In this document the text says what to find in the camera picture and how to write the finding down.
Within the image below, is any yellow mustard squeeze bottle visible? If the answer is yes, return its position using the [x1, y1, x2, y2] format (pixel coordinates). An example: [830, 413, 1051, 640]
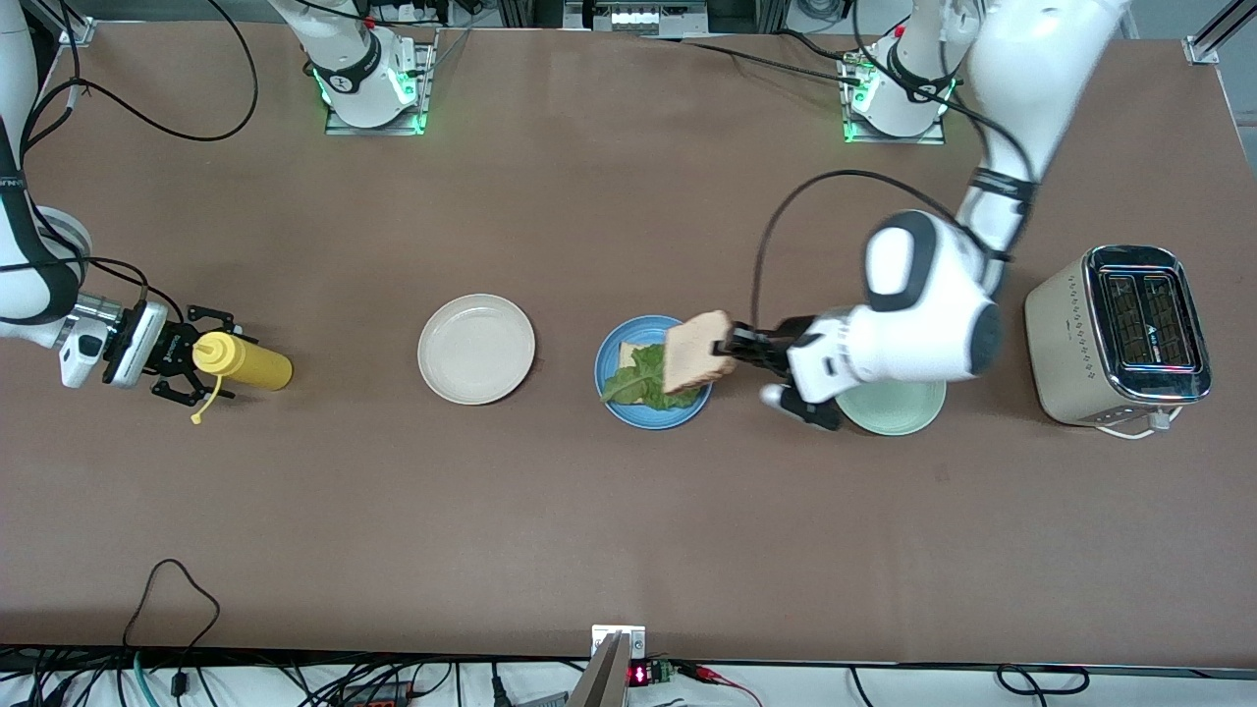
[191, 331, 294, 425]

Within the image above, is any green lettuce leaf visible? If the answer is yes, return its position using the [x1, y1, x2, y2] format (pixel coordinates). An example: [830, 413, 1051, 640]
[601, 344, 703, 408]

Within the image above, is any light green round plate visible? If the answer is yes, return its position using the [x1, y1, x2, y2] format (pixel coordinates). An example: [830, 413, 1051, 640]
[835, 378, 948, 437]

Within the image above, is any blue round plate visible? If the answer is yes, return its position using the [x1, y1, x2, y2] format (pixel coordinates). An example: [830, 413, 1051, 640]
[594, 315, 715, 431]

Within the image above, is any beige round plate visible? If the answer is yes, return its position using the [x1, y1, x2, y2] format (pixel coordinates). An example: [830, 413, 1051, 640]
[417, 294, 537, 406]

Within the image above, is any cream chrome toaster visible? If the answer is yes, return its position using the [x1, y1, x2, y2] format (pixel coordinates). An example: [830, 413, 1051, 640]
[1024, 245, 1214, 428]

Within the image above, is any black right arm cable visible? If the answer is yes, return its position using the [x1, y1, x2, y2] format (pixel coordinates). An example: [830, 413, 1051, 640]
[0, 0, 258, 327]

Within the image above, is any thin black looped cable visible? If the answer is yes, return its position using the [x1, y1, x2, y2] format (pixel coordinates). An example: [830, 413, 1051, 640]
[123, 560, 220, 703]

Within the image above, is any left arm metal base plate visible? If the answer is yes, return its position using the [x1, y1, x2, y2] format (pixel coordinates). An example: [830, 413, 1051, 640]
[840, 54, 949, 146]

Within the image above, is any black base power cable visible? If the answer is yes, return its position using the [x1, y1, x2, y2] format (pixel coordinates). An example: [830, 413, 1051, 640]
[643, 29, 865, 87]

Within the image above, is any white toaster power cable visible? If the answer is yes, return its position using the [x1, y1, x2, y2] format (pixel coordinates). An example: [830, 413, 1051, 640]
[1095, 412, 1175, 440]

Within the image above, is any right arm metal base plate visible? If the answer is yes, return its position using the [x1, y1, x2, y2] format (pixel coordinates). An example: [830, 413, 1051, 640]
[324, 39, 438, 136]

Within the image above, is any red wire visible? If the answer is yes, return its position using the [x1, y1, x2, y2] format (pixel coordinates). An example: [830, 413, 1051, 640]
[678, 664, 762, 707]

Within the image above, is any aluminium frame profile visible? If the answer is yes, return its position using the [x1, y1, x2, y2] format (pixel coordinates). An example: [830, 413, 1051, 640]
[1183, 0, 1257, 67]
[39, 0, 96, 47]

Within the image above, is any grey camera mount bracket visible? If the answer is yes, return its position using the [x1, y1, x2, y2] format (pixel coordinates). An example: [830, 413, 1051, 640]
[568, 625, 647, 707]

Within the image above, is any black coiled cable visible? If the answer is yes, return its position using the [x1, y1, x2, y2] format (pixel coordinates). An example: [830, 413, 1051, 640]
[997, 665, 1091, 696]

